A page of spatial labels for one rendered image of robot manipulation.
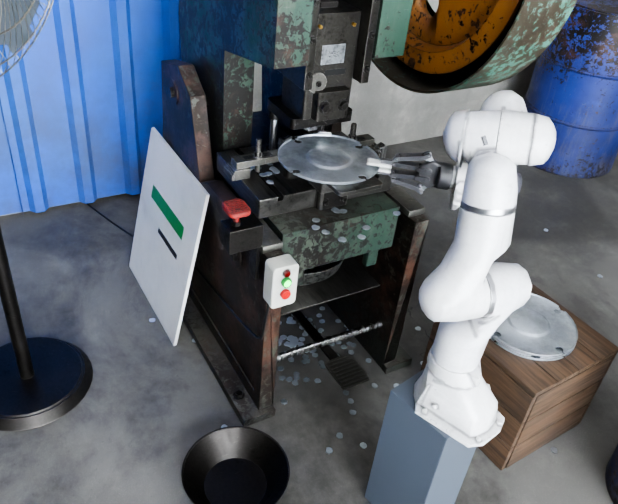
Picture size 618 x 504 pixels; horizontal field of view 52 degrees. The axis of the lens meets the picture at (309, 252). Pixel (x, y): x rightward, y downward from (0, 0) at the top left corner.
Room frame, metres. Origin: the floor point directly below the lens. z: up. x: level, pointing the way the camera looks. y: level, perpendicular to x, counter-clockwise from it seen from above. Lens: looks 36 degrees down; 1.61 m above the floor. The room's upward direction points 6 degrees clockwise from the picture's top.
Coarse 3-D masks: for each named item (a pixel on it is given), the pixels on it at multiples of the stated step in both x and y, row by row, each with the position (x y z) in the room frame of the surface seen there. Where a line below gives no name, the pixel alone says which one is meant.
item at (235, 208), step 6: (222, 204) 1.34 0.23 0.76; (228, 204) 1.34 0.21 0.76; (234, 204) 1.35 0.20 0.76; (240, 204) 1.35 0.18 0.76; (246, 204) 1.35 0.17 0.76; (228, 210) 1.32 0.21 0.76; (234, 210) 1.32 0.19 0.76; (240, 210) 1.32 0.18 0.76; (246, 210) 1.33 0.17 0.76; (234, 216) 1.30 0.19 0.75; (240, 216) 1.31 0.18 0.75
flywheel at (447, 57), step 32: (416, 0) 1.97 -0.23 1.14; (448, 0) 1.85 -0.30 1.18; (480, 0) 1.75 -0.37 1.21; (512, 0) 1.62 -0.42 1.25; (416, 32) 1.94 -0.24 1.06; (448, 32) 1.83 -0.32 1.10; (480, 32) 1.68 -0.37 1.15; (416, 64) 1.87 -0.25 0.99; (448, 64) 1.76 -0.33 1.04; (480, 64) 1.73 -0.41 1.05
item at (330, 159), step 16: (288, 144) 1.67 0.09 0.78; (304, 144) 1.68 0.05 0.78; (320, 144) 1.69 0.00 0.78; (336, 144) 1.70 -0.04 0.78; (352, 144) 1.72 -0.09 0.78; (288, 160) 1.57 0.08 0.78; (304, 160) 1.58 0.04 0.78; (320, 160) 1.58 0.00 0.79; (336, 160) 1.59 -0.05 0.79; (352, 160) 1.61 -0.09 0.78; (304, 176) 1.49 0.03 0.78; (320, 176) 1.50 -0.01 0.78; (336, 176) 1.51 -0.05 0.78; (352, 176) 1.52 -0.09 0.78; (368, 176) 1.53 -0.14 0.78
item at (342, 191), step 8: (360, 176) 1.53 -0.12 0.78; (312, 184) 1.58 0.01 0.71; (320, 184) 1.55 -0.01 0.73; (328, 184) 1.48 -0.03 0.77; (352, 184) 1.48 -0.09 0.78; (360, 184) 1.49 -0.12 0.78; (368, 184) 1.49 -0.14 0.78; (376, 184) 1.50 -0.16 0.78; (320, 192) 1.54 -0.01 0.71; (328, 192) 1.55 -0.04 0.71; (336, 192) 1.44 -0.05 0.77; (344, 192) 1.44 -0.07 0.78; (352, 192) 1.45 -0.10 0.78; (360, 192) 1.46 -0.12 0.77; (320, 200) 1.54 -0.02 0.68; (328, 200) 1.55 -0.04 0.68; (336, 200) 1.57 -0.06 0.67; (344, 200) 1.57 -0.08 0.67; (320, 208) 1.54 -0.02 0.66; (328, 208) 1.56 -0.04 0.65
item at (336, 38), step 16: (336, 0) 1.70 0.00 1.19; (320, 16) 1.62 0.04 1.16; (336, 16) 1.64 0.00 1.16; (352, 16) 1.67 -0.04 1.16; (320, 32) 1.62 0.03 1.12; (336, 32) 1.65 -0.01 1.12; (352, 32) 1.67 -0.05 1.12; (320, 48) 1.62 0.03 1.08; (336, 48) 1.65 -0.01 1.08; (352, 48) 1.68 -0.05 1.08; (320, 64) 1.63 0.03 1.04; (336, 64) 1.65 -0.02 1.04; (352, 64) 1.68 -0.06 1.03; (288, 80) 1.68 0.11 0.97; (320, 80) 1.61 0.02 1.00; (336, 80) 1.66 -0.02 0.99; (288, 96) 1.68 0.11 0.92; (304, 96) 1.61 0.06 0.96; (320, 96) 1.60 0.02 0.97; (336, 96) 1.62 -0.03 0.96; (304, 112) 1.61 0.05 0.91; (320, 112) 1.60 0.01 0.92; (336, 112) 1.63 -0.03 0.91
